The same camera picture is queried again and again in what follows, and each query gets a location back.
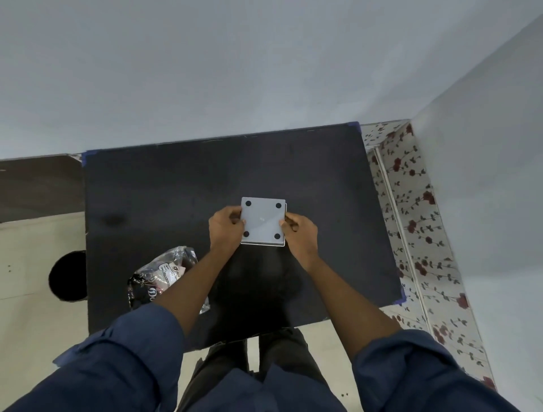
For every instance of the person's right hand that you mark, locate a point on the person's right hand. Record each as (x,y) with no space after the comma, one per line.
(303,240)

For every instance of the person's left hand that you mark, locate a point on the person's left hand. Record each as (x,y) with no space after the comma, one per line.
(222,231)

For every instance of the person's left thumb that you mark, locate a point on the person's left thumb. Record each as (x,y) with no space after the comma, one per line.
(237,221)

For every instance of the person's right thumb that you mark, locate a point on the person's right thumb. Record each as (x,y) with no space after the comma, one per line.
(287,226)

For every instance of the white square device black feet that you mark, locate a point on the white square device black feet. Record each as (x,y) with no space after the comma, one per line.
(263,220)

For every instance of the person's right forearm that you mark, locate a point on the person's right forearm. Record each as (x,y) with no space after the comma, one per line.
(343,301)

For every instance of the person's left forearm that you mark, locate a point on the person's left forearm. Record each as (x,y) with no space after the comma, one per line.
(193,288)

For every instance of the black table mat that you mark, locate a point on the black table mat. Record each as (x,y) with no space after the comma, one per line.
(169,191)

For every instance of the clear plastic bag black contents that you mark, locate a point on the clear plastic bag black contents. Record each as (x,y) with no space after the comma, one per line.
(157,276)

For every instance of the blue tape piece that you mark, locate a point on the blue tape piece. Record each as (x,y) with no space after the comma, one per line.
(88,156)
(400,299)
(354,126)

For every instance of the dark grey trousers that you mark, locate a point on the dark grey trousers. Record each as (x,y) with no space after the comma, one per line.
(288,352)

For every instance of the floral patterned ledge covering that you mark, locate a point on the floral patterned ledge covering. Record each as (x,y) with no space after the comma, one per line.
(424,237)

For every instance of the dark blue shirt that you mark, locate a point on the dark blue shirt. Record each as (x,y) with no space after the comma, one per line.
(127,360)

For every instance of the black round stool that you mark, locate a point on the black round stool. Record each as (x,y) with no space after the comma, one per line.
(68,276)

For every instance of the dark brown board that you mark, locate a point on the dark brown board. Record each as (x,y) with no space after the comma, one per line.
(38,186)

